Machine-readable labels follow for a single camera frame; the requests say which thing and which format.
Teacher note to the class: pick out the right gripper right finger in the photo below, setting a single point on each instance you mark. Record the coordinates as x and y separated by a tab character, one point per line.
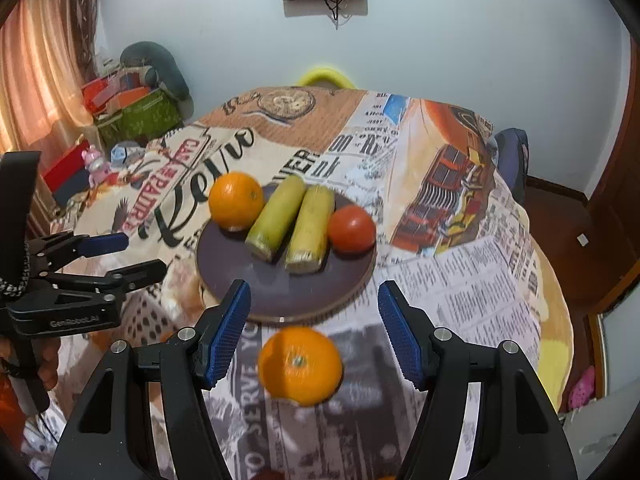
518	433

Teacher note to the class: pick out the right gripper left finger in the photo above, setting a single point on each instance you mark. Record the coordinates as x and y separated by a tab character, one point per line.
109	434

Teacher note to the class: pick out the brown wooden door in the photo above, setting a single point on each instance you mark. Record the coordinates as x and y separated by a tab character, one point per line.
614	209

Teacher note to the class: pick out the dark purple plate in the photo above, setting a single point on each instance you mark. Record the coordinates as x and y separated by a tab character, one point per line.
279	297

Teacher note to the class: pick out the dark red jujube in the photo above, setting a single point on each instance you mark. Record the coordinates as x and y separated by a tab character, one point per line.
268	474

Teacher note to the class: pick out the red tomato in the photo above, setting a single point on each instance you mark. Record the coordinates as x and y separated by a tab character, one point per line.
351	230

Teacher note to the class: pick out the blue chair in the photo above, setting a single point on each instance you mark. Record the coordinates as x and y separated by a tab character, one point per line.
510	153

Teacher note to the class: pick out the printed newspaper tablecloth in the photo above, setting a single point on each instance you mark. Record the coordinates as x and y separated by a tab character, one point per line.
449	233

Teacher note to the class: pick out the yellow chair back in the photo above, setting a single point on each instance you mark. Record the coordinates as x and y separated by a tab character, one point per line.
325	77

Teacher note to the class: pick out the pink toy figure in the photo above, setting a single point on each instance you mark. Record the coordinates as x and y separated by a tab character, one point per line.
97	165

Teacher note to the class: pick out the yellow sugarcane piece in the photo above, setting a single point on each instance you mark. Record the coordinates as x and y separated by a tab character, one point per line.
308	242
268	231

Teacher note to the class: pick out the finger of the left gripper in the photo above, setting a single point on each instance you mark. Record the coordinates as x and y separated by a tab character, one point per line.
59	288
51	253

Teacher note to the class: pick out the large orange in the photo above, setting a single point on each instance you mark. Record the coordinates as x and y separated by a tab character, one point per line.
300	365
235	201

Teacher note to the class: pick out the orange curtain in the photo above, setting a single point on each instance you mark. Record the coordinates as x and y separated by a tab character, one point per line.
46	57

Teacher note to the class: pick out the green storage box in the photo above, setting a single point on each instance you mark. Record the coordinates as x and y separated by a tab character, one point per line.
146	119

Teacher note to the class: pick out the person's hand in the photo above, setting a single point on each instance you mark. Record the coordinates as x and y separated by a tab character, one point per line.
48	370

